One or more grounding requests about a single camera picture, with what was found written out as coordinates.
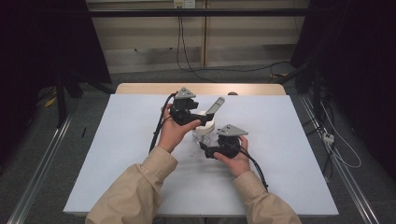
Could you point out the white power strip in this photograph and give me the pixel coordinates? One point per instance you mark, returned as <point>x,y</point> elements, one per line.
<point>328,137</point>

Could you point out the clear jar with white lid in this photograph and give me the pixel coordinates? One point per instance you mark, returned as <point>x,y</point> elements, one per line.
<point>206,130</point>

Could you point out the black horizontal frame bar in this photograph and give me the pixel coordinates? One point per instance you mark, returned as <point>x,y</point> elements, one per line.
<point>199,12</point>

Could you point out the wooden table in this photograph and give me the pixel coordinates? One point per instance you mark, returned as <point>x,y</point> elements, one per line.
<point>149,88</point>

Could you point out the small black floor scrap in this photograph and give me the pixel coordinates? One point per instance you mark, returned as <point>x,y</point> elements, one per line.
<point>83,132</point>

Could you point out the black metal stand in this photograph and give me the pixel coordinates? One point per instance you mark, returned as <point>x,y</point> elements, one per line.
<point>60,99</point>

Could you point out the aluminium floor rail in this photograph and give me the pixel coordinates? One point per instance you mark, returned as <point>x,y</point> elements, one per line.
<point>342,168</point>
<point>40,168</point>

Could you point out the black curtain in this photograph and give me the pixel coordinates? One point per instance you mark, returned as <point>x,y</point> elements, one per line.
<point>358,62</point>
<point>37,56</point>

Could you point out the person's left hand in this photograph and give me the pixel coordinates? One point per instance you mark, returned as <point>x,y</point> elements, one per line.
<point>171,133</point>

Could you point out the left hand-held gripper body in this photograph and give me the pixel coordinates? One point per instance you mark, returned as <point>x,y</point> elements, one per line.
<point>182,109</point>

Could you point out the grey tape strip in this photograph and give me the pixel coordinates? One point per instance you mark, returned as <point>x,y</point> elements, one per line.
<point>216,105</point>

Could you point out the person's right hand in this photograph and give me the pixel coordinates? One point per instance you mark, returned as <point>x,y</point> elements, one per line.
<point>239,163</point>

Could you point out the yellow floor tape piece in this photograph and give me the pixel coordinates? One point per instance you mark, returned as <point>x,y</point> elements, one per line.
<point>50,101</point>

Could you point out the wooden wall post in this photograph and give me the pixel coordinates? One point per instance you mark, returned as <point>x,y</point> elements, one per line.
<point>204,34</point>

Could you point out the white wall socket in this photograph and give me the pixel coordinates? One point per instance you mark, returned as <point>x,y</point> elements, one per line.
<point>184,3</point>

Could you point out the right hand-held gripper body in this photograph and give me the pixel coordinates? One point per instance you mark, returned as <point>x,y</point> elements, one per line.
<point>229,146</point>

